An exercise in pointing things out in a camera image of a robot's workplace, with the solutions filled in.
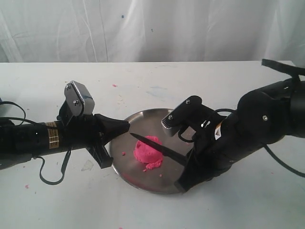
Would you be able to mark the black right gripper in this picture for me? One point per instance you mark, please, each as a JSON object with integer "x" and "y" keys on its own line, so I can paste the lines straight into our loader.
{"x": 262, "y": 117}

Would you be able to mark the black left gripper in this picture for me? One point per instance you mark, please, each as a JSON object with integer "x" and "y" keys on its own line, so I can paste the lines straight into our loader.
{"x": 80, "y": 132}

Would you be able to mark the black kitchen knife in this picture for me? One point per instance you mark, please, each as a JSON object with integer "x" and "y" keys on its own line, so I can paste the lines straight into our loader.
{"x": 160, "y": 148}

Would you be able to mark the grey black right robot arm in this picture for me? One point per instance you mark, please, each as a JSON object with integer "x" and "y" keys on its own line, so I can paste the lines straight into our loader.
{"x": 298, "y": 97}

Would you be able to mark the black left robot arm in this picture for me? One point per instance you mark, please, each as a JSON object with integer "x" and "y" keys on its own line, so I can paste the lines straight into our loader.
{"x": 21, "y": 143}

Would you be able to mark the round steel plate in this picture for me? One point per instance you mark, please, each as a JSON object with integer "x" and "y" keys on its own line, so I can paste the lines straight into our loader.
{"x": 160, "y": 180}

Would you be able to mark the white backdrop sheet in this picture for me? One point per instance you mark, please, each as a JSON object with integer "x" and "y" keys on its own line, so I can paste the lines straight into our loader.
{"x": 151, "y": 30}

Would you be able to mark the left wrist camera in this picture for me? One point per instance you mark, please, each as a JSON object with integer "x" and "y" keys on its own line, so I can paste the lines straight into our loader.
{"x": 78, "y": 102}

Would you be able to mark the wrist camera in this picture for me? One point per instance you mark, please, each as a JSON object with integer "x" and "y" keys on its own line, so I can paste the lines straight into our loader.
{"x": 78, "y": 102}
{"x": 190, "y": 113}

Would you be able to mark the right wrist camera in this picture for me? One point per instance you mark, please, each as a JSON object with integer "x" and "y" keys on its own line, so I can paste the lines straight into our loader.
{"x": 190, "y": 113}

